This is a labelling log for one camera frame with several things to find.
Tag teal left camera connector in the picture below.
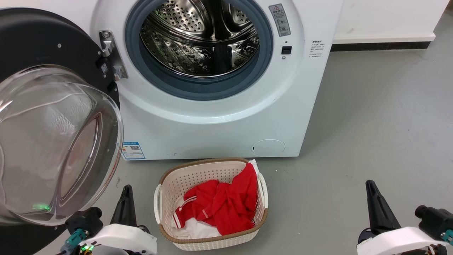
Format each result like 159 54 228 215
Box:
60 228 86 254

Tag black round glass washer door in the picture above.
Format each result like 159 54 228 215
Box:
0 8 124 255

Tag round white filter cover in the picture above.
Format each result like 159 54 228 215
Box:
251 139 286 157

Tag red garment with white stripes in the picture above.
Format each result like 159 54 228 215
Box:
173 162 258 236

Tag small printed text label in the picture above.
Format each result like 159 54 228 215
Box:
309 40 324 58

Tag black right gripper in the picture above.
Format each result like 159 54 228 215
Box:
358 180 402 245

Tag white front-load washing machine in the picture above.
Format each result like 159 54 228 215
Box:
0 0 344 160

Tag blue energy label sticker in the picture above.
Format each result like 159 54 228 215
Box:
122 142 146 160

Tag beige plastic laundry basket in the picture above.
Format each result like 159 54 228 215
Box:
154 158 269 251

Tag black wall baseboard strip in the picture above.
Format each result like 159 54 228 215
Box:
331 41 431 52

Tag grey warning sticker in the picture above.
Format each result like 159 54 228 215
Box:
268 4 291 37

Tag stainless steel washer drum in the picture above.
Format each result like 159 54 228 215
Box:
140 0 260 79

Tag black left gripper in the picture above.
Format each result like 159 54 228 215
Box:
73 185 137 255

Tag metal door hinge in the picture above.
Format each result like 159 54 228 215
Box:
99 30 128 81

